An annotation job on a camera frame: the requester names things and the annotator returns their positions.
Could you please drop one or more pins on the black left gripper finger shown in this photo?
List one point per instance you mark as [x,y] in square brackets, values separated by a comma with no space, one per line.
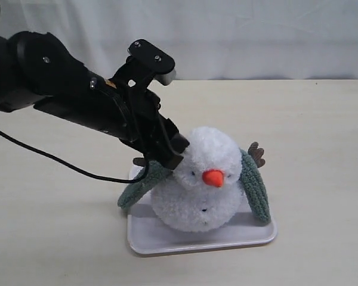
[175,148]

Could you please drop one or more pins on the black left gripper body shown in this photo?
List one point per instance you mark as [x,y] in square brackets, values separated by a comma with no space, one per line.
[135,109]

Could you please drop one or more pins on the green knitted scarf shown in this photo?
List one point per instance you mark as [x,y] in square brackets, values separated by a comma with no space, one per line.
[250,180]

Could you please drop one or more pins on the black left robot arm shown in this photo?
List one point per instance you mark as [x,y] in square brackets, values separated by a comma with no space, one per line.
[37,70]

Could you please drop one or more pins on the white plush snowman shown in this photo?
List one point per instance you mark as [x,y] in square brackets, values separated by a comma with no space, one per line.
[202,193]

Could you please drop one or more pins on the white square plastic tray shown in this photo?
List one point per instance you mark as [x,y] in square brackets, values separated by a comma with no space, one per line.
[147,235]

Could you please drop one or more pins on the white backdrop curtain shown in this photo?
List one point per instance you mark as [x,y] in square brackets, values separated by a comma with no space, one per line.
[208,39]

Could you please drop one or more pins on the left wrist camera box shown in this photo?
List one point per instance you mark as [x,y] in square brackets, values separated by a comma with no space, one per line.
[160,63]

